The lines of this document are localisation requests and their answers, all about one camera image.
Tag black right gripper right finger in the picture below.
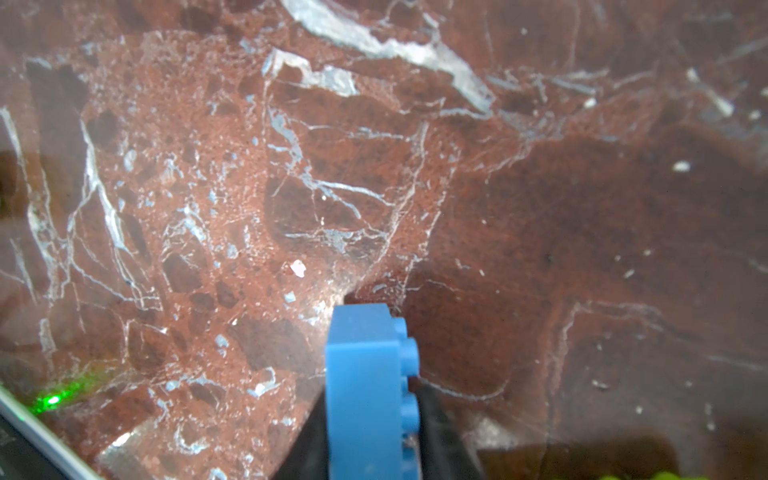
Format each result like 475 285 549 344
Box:
416 385 483 480

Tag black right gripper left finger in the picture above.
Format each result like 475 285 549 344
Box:
272 391 329 480

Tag blue lego brick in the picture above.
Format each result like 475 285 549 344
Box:
325 304 420 479

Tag green lego brick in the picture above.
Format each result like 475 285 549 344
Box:
598 472 708 480

